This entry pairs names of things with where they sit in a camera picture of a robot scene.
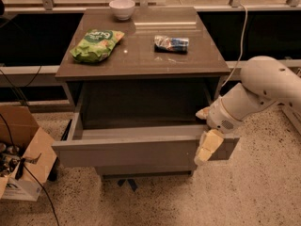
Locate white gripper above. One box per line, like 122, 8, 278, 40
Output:
194, 83, 276, 166

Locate grey top drawer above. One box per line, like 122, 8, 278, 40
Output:
51, 82, 241, 169

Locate grey drawer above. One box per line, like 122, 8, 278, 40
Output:
51, 82, 241, 169
95, 165, 197, 176

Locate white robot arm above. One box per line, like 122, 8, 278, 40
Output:
194, 56, 301, 166

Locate grey drawer cabinet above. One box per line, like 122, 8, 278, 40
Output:
55, 6, 231, 179

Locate grey bottom drawer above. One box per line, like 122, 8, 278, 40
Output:
95, 165, 197, 176

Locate silver blue snack packet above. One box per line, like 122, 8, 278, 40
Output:
153, 35, 189, 53

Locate blue tape cross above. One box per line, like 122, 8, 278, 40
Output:
118, 179, 138, 192

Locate green chip bag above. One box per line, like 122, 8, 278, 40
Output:
70, 29, 124, 63

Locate white bowl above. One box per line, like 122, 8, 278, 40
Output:
109, 0, 135, 21

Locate black floor stand leg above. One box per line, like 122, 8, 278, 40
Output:
48, 120, 71, 182

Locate cardboard box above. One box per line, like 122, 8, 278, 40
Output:
0, 105, 56, 202

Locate metal parts in box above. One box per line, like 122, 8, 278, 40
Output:
0, 142, 20, 177

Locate white cable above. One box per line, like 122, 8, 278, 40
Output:
220, 4, 248, 89

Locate black cable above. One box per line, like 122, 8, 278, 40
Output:
0, 65, 60, 226

